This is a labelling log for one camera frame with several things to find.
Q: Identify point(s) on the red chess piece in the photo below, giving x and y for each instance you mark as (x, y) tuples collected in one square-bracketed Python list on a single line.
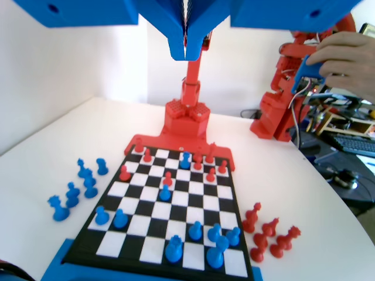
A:
[(260, 240), (284, 244), (197, 158), (270, 227), (276, 251)]

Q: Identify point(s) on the black desk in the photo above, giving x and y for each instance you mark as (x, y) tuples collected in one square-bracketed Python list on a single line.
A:
[(363, 190)]

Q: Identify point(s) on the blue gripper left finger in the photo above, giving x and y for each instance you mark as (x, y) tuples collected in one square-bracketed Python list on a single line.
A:
[(164, 23)]

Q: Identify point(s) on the black keyboard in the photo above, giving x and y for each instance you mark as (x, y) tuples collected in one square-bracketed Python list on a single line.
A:
[(354, 145)]

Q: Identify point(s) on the blue chess pawn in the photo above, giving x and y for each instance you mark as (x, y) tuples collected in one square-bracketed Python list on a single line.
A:
[(195, 231), (120, 219), (233, 236), (214, 232), (165, 193), (71, 199), (102, 215)]

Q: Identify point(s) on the blue chess piece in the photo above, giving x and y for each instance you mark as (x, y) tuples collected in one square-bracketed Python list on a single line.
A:
[(102, 167), (58, 210), (90, 191), (89, 181)]

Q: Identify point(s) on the red chess pawn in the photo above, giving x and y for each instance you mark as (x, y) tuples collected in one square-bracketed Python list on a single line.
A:
[(257, 254), (147, 157), (198, 167), (210, 176), (222, 167), (167, 179), (125, 174)]

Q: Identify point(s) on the red chess queen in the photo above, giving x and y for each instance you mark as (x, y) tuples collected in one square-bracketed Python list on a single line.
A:
[(293, 234)]

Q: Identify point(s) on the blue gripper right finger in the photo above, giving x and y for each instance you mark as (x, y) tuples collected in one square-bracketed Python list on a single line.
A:
[(205, 20)]

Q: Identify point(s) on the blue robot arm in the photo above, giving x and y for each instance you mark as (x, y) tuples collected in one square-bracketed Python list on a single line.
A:
[(55, 269)]

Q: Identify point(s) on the red piece corner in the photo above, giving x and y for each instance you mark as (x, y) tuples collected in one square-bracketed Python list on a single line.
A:
[(138, 147)]

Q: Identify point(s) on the person's hand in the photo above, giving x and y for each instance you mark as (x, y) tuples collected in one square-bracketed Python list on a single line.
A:
[(348, 58)]

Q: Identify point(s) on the black and white chessboard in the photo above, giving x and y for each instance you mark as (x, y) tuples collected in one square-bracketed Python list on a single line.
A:
[(152, 210)]

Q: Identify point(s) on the red leader arm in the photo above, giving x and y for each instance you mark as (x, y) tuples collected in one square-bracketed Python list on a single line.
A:
[(272, 114)]

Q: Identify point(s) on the wooden desk shelf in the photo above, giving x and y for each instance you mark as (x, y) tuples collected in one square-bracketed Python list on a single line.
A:
[(331, 117)]

